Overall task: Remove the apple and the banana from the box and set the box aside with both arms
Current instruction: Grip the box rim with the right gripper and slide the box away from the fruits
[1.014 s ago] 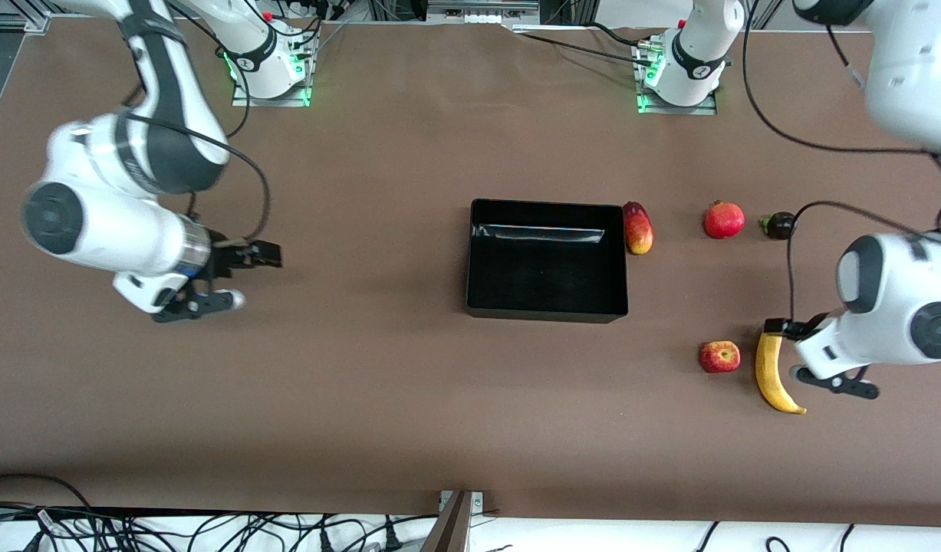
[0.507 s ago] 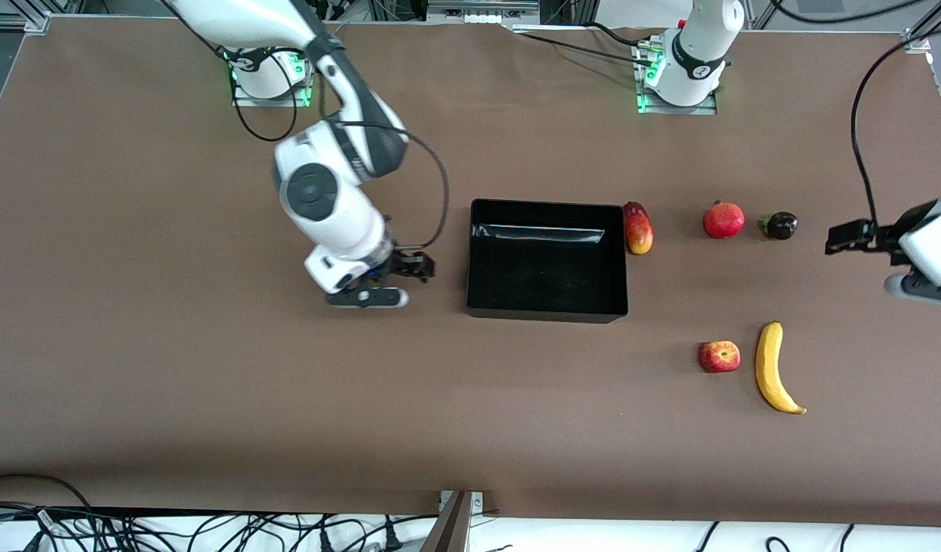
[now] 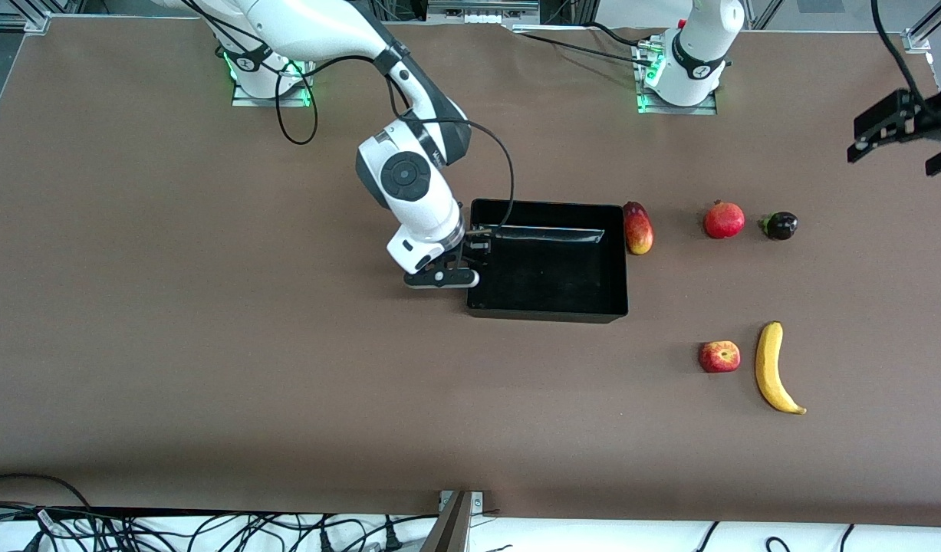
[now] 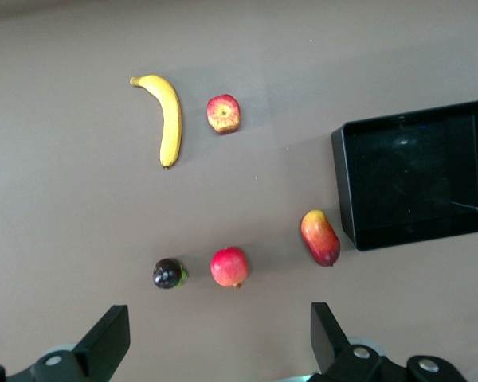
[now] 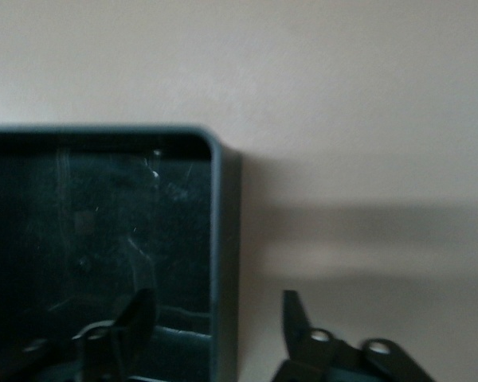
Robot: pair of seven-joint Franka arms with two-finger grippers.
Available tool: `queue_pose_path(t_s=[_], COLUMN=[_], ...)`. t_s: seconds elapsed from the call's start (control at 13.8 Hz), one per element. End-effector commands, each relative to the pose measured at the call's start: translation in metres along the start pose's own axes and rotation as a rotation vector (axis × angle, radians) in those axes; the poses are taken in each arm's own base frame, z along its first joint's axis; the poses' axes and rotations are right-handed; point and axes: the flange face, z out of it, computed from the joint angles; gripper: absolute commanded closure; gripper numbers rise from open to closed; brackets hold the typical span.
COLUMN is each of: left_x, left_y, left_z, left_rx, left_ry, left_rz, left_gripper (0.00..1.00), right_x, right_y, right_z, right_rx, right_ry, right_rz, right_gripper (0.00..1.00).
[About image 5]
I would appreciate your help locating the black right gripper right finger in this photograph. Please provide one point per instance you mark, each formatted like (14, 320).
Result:
(296, 334)

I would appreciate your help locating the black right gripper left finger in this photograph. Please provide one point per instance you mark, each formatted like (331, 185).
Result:
(137, 314)

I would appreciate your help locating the black plastic tray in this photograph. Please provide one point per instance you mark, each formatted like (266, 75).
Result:
(103, 219)

